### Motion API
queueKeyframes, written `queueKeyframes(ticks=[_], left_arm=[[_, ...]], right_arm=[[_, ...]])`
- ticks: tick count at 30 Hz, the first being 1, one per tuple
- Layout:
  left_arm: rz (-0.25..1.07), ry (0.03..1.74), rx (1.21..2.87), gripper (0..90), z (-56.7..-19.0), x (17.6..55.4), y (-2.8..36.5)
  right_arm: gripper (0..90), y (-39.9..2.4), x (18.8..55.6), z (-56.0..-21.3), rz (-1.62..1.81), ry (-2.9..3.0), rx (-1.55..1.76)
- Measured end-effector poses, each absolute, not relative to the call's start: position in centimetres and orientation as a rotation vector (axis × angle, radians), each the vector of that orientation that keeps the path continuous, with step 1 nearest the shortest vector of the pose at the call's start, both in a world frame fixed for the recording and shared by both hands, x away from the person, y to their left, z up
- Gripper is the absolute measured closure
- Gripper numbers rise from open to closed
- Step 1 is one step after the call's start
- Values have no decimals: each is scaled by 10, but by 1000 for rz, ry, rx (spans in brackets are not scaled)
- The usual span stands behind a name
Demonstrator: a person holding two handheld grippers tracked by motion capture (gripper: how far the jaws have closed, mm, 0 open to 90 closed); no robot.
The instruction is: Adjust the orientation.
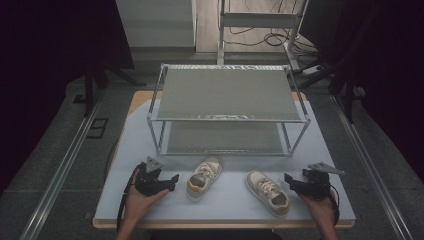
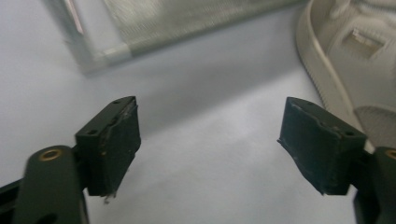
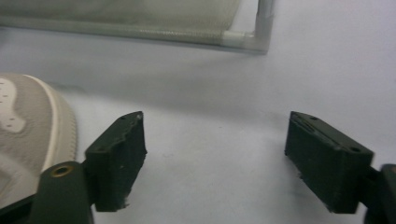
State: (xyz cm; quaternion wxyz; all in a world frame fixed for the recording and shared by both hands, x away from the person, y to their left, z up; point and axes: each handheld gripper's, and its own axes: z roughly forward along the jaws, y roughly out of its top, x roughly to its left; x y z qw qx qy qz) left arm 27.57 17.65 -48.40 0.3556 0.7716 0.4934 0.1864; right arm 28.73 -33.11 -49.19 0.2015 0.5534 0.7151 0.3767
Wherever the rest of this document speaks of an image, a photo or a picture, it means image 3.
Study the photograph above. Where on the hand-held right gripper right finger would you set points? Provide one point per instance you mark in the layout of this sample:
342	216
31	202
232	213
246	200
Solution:
327	165

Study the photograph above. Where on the grey and white sneaker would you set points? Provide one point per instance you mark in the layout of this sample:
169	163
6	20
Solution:
29	133

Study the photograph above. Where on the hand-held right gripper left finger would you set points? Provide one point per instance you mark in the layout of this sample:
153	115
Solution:
116	165

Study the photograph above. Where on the white frame shoe rack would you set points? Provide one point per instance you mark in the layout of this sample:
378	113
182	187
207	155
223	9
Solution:
137	23

